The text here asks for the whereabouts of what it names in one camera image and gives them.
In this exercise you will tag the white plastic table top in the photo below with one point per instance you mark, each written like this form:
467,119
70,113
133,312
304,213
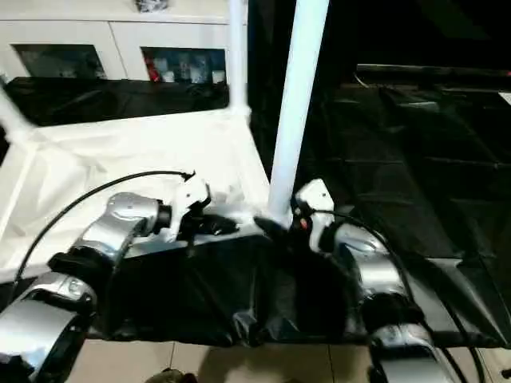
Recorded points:
120,159

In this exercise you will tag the white plastic table leg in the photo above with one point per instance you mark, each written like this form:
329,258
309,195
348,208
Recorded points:
12,116
237,52
297,96

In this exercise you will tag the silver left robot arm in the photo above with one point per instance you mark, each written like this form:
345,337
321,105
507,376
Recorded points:
104,247

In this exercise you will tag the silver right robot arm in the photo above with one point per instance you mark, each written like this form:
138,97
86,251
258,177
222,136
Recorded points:
375,271

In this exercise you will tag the glossy black mat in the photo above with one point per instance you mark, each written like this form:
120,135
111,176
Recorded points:
423,175

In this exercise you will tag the small white jar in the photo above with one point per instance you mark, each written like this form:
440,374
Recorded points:
218,76

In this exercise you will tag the black left robot foot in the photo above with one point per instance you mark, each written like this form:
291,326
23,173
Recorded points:
172,377

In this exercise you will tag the small red bottle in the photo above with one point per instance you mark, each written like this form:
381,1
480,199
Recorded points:
152,70

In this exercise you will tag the white cabinet with glass doors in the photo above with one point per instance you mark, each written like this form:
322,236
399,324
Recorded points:
120,36

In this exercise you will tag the grey metal clutter object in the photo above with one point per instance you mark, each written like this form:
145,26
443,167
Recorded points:
152,5

